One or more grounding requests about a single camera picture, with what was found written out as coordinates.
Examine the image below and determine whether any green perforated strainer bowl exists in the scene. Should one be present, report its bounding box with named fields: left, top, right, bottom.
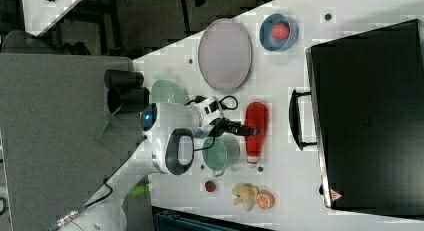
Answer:
left=151, top=80, right=188, bottom=105

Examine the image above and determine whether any red ketchup bottle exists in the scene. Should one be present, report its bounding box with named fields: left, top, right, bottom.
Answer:
left=245, top=102, right=269, bottom=166

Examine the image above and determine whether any small red strawberry toy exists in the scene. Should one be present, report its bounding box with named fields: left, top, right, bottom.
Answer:
left=205, top=181, right=216, bottom=192

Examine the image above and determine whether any black toaster oven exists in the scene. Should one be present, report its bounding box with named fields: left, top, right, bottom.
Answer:
left=305, top=19, right=424, bottom=220

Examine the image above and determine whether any blue bowl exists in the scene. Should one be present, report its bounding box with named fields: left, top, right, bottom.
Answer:
left=259, top=14, right=299, bottom=51

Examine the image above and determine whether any green metal cup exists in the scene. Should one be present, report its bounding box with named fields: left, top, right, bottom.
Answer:
left=202, top=135, right=240, bottom=177

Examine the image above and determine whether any red strawberry toy in bowl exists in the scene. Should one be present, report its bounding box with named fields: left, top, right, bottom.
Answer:
left=271, top=22, right=290, bottom=40

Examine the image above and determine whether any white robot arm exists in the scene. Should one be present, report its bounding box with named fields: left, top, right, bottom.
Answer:
left=49, top=96, right=260, bottom=231

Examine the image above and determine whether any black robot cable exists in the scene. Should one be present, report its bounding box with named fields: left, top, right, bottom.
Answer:
left=49, top=177, right=114, bottom=231

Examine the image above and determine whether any beige garlic toy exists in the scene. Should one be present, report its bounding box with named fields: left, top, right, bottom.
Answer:
left=232, top=183, right=259, bottom=212

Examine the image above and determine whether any orange slice toy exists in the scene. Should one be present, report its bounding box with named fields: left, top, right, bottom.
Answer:
left=256, top=190, right=275, bottom=209

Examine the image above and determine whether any pink round plate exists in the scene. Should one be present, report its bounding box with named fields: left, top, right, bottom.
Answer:
left=198, top=19, right=252, bottom=93

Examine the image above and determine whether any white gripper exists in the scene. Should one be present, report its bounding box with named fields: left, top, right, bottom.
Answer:
left=186, top=96, right=261, bottom=138

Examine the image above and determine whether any green marker pen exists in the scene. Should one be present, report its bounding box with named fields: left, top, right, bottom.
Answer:
left=130, top=183, right=154, bottom=197

